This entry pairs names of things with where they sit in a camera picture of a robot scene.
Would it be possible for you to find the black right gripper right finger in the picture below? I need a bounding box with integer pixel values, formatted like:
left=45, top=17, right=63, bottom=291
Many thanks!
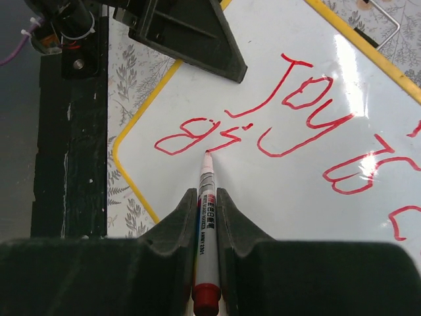
left=216, top=188, right=420, bottom=315

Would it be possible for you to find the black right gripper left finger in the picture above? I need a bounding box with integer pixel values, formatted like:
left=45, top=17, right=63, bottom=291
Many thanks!
left=1, top=188, right=197, bottom=315

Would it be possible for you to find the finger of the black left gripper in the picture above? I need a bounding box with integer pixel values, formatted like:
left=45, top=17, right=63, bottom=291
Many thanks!
left=129, top=0, right=247, bottom=83

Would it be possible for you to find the red whiteboard marker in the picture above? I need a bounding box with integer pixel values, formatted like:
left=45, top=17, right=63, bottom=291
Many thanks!
left=191, top=151, right=221, bottom=315

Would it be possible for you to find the yellow framed whiteboard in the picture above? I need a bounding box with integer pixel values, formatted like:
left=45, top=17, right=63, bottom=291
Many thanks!
left=113, top=1, right=420, bottom=260

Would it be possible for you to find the floral patterned table mat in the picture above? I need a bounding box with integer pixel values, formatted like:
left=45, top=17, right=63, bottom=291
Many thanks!
left=106, top=1, right=420, bottom=238

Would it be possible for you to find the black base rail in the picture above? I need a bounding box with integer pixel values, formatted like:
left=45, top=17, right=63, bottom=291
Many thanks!
left=30, top=17, right=109, bottom=238

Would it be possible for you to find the wire whiteboard easel stand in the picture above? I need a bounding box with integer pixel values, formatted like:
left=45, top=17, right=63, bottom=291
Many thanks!
left=353, top=1, right=402, bottom=51

